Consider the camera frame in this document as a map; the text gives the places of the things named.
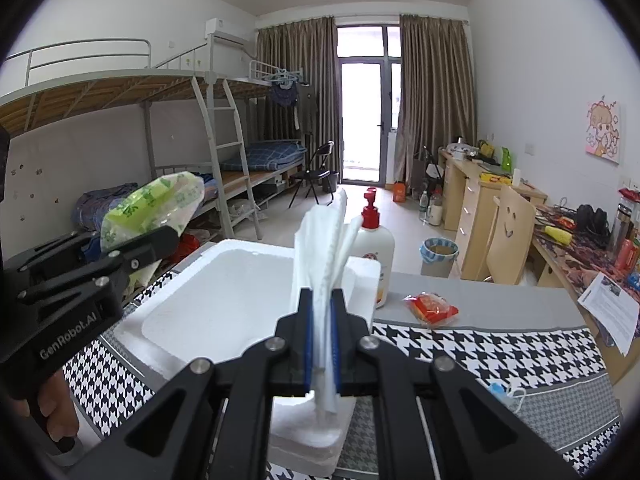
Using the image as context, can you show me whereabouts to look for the grey metal bunk bed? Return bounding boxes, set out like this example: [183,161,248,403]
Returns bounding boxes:
[0,37,265,241]
[207,57,308,211]

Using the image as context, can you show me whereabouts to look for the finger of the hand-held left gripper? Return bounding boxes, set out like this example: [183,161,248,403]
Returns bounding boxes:
[5,231,104,274]
[15,225,180,307]

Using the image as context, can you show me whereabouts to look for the white lotion bottle red pump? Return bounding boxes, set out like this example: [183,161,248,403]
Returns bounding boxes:
[350,187,396,309]

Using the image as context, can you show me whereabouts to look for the white air conditioner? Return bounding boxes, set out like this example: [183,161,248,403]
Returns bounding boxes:
[206,17,249,44]

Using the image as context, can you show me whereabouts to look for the pink cartoon wall poster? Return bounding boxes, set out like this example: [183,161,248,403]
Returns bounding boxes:
[585,101,622,165]

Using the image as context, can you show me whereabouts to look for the dark green hanging garment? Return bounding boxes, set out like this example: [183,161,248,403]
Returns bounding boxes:
[295,85,319,137]

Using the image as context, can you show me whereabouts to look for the black folding chair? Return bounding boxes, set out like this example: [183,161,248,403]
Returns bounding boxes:
[287,141,336,208]

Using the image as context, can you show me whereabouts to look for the blue plaid bedding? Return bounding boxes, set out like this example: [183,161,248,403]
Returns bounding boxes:
[222,140,307,172]

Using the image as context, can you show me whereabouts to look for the green tissue packet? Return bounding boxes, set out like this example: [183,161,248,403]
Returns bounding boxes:
[100,171,206,261]

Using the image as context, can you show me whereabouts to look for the white paper tissue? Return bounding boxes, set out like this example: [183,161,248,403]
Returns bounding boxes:
[292,189,361,416]

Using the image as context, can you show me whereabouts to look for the tall clear bottle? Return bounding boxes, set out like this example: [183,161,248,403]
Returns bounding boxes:
[614,197,632,253]

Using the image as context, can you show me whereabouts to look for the blue trash bin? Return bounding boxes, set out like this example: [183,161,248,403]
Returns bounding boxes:
[420,237,460,277]

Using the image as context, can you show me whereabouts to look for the dark blue hanging garment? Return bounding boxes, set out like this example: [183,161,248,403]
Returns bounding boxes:
[270,82,301,109]

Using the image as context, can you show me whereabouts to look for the person's left hand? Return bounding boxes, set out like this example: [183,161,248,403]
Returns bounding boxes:
[10,370,81,443]

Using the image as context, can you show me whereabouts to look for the glass balcony door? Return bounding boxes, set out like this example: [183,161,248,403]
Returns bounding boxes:
[336,22,403,186]

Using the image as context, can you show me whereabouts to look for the houndstooth table cover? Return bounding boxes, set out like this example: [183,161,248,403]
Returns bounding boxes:
[62,270,623,480]

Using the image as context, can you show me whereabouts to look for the wooden desk with drawers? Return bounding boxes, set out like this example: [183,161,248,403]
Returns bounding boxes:
[439,147,548,281]

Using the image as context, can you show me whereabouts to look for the brown curtain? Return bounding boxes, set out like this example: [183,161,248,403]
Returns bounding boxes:
[398,13,477,186]
[256,16,343,186]

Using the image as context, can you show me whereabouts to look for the blue crumpled bedding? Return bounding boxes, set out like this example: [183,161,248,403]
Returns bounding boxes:
[70,182,141,233]

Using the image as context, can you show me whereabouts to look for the white foam box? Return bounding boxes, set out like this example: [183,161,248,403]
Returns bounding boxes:
[114,239,383,478]

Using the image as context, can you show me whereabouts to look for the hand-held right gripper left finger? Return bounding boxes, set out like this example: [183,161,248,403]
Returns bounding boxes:
[65,287,314,480]

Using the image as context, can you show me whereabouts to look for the wooden desk with patterned mat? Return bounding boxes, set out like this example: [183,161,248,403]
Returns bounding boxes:
[530,200,640,386]

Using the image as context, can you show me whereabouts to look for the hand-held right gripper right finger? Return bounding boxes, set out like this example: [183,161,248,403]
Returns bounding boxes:
[330,287,586,480]

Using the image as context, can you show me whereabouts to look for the black headphones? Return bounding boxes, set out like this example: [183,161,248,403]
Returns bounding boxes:
[575,204,611,247]

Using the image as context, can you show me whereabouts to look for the wooden chair with smiley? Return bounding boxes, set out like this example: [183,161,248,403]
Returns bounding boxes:
[482,185,537,286]

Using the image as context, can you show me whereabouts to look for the white printed paper sheets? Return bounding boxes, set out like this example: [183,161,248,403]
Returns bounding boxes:
[577,272,640,356]

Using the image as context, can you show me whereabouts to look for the blue face mask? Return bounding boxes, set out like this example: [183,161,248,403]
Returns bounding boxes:
[487,381,528,413]

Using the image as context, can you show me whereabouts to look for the red snack packet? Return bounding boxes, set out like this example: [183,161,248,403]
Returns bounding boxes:
[404,291,460,329]

